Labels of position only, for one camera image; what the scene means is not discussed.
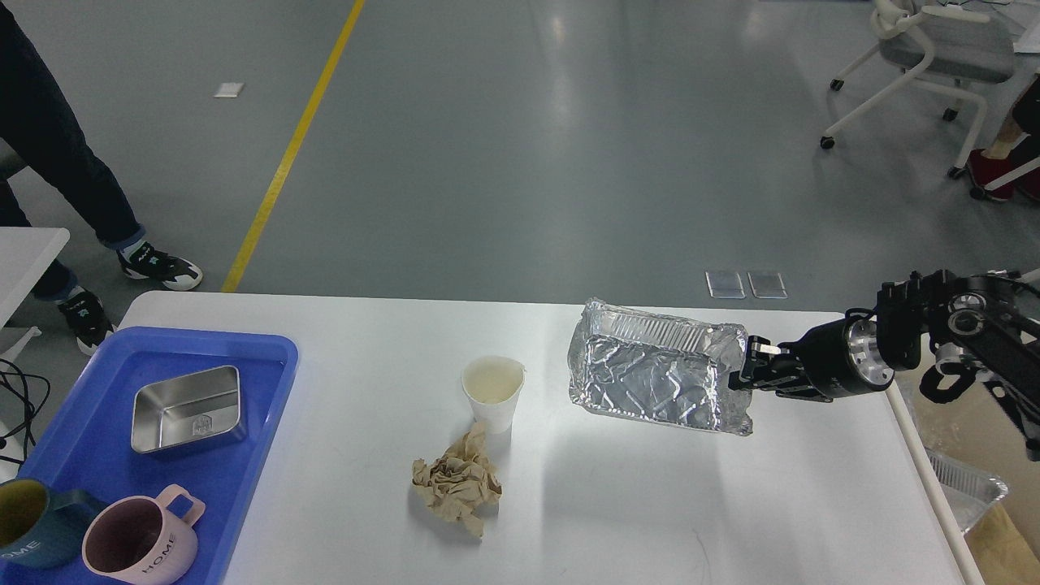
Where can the square stainless steel tray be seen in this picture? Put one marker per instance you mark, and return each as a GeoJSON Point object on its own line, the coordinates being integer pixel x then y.
{"type": "Point", "coordinates": [189, 414]}

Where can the white side table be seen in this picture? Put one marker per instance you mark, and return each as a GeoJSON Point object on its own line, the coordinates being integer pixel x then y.
{"type": "Point", "coordinates": [25, 255]}

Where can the white office chair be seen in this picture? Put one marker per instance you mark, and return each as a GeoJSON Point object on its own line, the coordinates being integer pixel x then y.
{"type": "Point", "coordinates": [940, 48]}

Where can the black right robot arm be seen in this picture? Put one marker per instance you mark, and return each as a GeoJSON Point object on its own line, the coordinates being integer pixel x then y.
{"type": "Point", "coordinates": [971, 325]}

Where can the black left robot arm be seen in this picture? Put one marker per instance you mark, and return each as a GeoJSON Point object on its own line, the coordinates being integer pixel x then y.
{"type": "Point", "coordinates": [27, 394]}

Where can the aluminium foil container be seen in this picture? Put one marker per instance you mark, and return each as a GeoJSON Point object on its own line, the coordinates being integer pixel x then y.
{"type": "Point", "coordinates": [659, 368]}

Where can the clear floor plate left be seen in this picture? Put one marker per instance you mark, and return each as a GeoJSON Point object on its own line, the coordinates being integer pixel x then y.
{"type": "Point", "coordinates": [725, 285]}

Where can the person in dark jeans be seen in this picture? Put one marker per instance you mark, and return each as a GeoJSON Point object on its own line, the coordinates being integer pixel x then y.
{"type": "Point", "coordinates": [42, 129]}

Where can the white plastic bin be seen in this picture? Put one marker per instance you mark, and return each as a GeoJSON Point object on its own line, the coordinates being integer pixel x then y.
{"type": "Point", "coordinates": [1003, 547]}

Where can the clear floor plate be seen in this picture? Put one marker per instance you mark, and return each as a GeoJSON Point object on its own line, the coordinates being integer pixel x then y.
{"type": "Point", "coordinates": [725, 285]}
{"type": "Point", "coordinates": [768, 285]}

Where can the crumpled brown paper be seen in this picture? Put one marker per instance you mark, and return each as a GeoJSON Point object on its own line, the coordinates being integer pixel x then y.
{"type": "Point", "coordinates": [460, 482]}

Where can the pink HOME mug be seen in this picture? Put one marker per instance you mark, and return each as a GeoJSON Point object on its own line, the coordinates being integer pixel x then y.
{"type": "Point", "coordinates": [145, 540]}

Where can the blue HOME mug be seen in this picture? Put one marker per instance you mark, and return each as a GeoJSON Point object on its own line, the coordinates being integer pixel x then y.
{"type": "Point", "coordinates": [42, 528]}

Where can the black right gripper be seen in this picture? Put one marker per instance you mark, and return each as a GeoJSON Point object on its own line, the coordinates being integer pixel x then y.
{"type": "Point", "coordinates": [837, 359]}

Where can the clear floor plate right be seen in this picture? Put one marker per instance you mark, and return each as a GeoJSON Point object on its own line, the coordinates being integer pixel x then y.
{"type": "Point", "coordinates": [768, 285]}

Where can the white paper cup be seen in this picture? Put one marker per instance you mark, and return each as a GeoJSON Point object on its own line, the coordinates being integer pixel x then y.
{"type": "Point", "coordinates": [492, 385]}

